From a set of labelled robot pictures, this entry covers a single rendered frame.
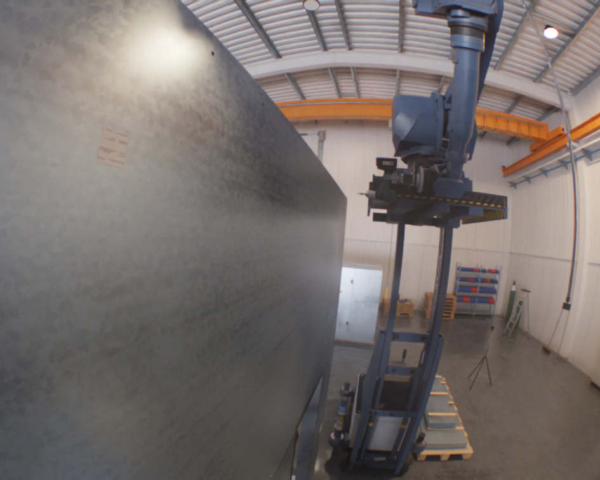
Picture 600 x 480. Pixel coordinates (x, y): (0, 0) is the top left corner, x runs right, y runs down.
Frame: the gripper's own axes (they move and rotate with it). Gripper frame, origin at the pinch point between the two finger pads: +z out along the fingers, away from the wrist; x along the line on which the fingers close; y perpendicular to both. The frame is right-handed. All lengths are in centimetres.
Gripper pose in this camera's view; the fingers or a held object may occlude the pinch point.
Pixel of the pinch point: (386, 176)
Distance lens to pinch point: 143.9
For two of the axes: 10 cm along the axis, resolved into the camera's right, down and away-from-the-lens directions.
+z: -9.6, -0.8, 2.8
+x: 2.9, -2.5, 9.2
